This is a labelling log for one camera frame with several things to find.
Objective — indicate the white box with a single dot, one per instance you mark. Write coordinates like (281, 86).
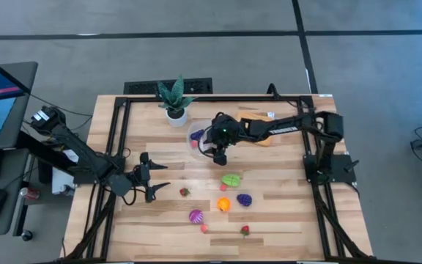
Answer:
(61, 181)

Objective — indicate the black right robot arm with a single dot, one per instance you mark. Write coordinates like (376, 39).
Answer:
(280, 126)

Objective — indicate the magenta red cabbage toy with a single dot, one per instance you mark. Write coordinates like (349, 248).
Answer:
(196, 216)

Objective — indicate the clear plastic tupperware container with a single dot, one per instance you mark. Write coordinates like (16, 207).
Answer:
(190, 126)

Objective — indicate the black aluminium table frame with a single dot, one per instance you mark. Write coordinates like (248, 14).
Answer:
(233, 98)

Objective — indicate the black floor vent grille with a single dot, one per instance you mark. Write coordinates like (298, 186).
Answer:
(141, 87)

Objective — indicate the black desk caster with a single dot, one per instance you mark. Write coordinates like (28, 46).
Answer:
(26, 235)

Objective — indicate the grey office desk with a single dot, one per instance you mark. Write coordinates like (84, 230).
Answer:
(24, 80)

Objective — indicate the snake plant in white pot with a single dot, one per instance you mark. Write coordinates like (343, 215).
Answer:
(176, 110)

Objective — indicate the red soda can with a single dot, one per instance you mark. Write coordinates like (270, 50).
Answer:
(29, 193)

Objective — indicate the small pink raspberry toy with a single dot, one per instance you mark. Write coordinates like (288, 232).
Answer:
(223, 187)
(194, 143)
(204, 229)

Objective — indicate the purple grape cluster toy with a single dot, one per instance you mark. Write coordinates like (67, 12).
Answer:
(244, 199)

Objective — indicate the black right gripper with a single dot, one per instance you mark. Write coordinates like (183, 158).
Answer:
(225, 133)

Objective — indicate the green leafy vegetable toy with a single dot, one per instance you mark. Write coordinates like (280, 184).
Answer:
(231, 180)

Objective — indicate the folded yellow cloth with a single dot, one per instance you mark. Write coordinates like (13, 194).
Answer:
(266, 141)

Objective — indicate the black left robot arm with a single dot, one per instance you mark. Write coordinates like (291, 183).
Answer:
(86, 155)

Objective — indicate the red strawberry toy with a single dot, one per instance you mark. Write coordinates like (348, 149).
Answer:
(184, 191)
(245, 230)

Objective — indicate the orange fruit toy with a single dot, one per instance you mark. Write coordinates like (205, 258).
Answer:
(223, 204)

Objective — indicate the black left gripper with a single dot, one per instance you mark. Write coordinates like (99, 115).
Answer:
(145, 176)

